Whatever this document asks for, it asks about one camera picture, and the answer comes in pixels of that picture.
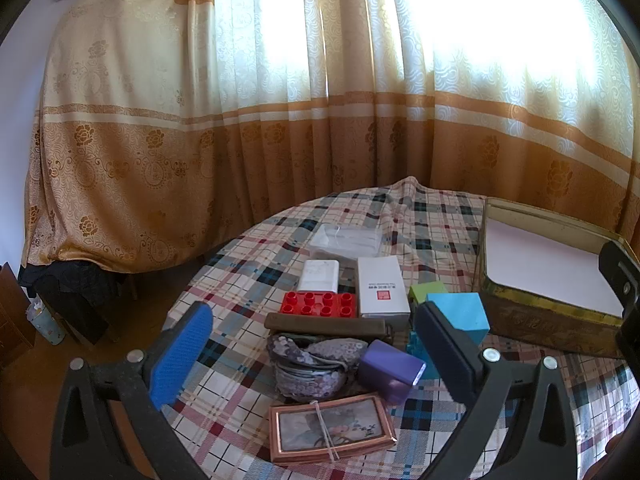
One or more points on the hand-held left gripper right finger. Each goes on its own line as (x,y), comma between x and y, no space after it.
(445,350)

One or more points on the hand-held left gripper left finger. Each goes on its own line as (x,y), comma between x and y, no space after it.
(180,355)

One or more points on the teal building block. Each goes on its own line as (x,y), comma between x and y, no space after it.
(460,315)

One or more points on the green building block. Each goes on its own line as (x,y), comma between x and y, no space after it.
(425,291)

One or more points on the purple block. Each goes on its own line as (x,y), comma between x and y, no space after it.
(385,367)

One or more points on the white cardboard box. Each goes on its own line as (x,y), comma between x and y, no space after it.
(382,285)

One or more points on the golden tin box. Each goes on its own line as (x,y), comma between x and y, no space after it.
(540,327)

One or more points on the brown oblong case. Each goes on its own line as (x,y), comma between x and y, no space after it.
(325,325)

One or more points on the red building block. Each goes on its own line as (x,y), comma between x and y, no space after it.
(320,312)

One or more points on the grey floral pouch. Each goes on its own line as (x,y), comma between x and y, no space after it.
(310,375)

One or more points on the white power adapter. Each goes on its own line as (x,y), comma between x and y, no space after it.
(322,275)

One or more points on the clear plastic box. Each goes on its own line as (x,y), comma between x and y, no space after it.
(345,242)

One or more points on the copper picture frame box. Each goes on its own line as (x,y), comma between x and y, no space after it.
(310,430)

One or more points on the white paper liner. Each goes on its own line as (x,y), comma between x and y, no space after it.
(540,265)

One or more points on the plaid tablecloth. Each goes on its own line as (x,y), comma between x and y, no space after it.
(240,270)

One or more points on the dark cloth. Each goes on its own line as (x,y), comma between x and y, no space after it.
(75,295)

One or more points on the patterned paper cup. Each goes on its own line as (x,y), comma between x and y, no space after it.
(47,325)

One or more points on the brown wooden cabinet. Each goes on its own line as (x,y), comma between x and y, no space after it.
(12,320)

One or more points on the beige and orange curtain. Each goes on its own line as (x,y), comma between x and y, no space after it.
(350,135)

